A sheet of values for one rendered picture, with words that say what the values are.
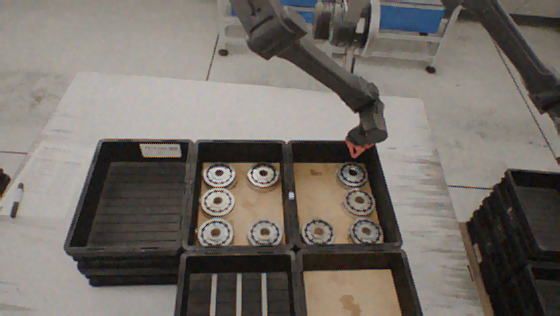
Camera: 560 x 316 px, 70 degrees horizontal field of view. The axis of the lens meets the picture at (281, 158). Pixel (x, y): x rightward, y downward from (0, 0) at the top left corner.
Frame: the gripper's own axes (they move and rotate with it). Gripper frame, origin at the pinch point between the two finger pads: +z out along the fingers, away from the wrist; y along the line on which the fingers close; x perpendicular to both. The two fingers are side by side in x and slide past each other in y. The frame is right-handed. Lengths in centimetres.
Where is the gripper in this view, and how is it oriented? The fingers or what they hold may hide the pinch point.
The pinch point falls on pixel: (360, 150)
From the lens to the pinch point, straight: 129.4
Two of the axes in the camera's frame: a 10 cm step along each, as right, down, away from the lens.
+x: -6.5, -6.1, 4.5
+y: 7.5, -4.8, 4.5
